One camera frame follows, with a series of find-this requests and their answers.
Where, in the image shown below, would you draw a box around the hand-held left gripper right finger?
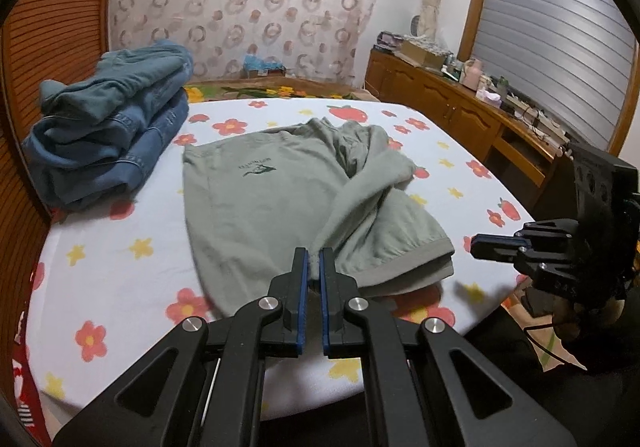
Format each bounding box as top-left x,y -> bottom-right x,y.
320,247 -> 579,447

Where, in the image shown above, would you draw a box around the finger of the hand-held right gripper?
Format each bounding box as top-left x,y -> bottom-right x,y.
470,233 -> 596,300
515,219 -> 583,248

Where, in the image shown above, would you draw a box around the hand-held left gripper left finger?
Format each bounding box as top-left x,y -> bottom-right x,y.
52,247 -> 308,447

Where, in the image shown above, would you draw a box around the grey-green sweatshirt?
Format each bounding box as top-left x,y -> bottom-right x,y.
181,118 -> 456,319

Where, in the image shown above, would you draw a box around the person's right hand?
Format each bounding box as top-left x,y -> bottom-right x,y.
552,299 -> 628,344

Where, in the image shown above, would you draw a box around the white power strip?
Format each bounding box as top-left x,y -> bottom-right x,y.
505,94 -> 572,155

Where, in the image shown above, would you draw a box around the pink tissue box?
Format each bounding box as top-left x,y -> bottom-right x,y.
475,88 -> 504,108

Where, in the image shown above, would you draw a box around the white floral bed sheet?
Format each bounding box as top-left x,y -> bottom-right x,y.
25,97 -> 537,428

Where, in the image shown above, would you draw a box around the wooden sideboard cabinet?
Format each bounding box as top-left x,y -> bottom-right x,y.
364,47 -> 573,208

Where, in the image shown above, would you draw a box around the grey window blind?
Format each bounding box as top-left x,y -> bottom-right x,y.
470,0 -> 640,150

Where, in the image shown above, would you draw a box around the cardboard box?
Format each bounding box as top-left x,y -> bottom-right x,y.
399,39 -> 447,71

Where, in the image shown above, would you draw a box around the brown floral blanket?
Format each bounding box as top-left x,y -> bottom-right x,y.
182,79 -> 382,104

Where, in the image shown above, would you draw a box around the stack of dark packets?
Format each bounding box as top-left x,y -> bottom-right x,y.
372,31 -> 407,54

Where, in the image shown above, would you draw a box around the blue plastic packet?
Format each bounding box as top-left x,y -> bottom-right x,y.
242,53 -> 287,78

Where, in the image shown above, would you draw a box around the folded dark blue jeans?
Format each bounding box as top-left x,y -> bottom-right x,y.
22,94 -> 190,214

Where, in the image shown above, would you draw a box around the folded faded blue jeans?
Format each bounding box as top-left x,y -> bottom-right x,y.
39,39 -> 195,128

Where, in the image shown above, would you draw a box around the red patterned cloth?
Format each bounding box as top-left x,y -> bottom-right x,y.
9,312 -> 53,447

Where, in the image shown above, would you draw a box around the circle patterned curtain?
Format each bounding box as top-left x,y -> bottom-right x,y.
107,0 -> 378,84

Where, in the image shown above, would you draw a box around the black cable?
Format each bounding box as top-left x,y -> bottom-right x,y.
522,324 -> 588,372

